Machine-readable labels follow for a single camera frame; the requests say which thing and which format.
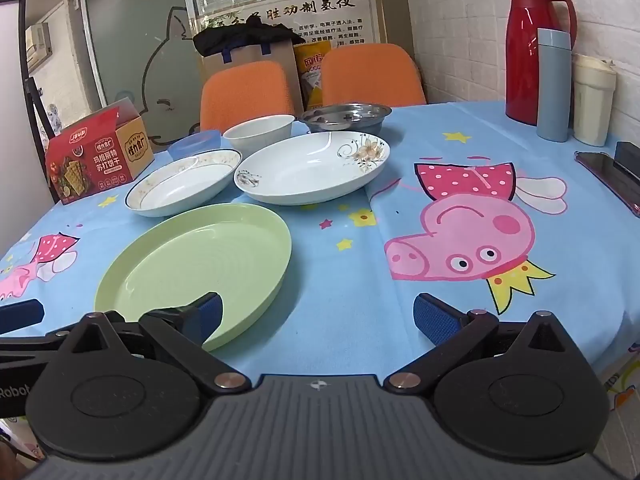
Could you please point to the white ceramic bowl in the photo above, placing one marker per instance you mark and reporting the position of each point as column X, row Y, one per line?
column 260, row 135

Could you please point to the black cloth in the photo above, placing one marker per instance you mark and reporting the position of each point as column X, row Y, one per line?
column 240, row 37

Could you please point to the blue plastic bowl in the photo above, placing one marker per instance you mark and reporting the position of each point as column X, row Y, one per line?
column 192, row 146

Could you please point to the white plate with floral print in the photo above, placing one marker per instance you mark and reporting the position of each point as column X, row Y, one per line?
column 300, row 170

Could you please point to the grey-blue tumbler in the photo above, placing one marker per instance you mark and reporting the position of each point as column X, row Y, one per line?
column 554, row 85

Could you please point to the wall poster with text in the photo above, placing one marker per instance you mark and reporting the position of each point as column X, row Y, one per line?
column 330, row 15

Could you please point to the cardboard box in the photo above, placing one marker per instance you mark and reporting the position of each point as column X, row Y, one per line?
column 281, row 56

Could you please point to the red thermos jug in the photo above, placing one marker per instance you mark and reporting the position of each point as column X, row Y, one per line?
column 522, row 60

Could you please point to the light green plate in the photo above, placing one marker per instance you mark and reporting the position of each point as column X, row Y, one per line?
column 200, row 260

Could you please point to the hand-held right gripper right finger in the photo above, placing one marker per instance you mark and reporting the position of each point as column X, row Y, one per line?
column 436, row 319

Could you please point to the red cracker box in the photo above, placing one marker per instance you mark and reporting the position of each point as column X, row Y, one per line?
column 95, row 160

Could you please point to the black case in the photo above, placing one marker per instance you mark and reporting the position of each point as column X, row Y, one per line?
column 629, row 157

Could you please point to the whiteboard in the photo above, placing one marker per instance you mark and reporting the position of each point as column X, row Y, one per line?
column 10, row 110

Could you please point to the white plate with gold rim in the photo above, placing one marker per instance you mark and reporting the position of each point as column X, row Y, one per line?
column 180, row 185

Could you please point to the stainless steel bowl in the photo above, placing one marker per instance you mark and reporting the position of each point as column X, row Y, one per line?
column 350, row 120

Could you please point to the yellow bag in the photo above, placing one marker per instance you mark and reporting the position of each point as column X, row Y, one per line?
column 312, row 66

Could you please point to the frosted glass door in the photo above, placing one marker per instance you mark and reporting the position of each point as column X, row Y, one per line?
column 130, row 45

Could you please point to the orange chair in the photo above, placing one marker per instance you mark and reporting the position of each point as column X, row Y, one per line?
column 245, row 95
column 370, row 75

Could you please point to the smartphone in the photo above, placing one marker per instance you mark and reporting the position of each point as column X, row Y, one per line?
column 605, row 172

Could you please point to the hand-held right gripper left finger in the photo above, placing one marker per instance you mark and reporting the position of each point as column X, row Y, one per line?
column 209, row 312

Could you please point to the cream lidded cup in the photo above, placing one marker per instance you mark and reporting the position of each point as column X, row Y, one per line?
column 592, row 105

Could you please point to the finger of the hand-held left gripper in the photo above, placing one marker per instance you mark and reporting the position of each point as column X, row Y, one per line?
column 20, row 316

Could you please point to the blue cartoon pig tablecloth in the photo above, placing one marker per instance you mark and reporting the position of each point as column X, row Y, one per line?
column 350, row 270

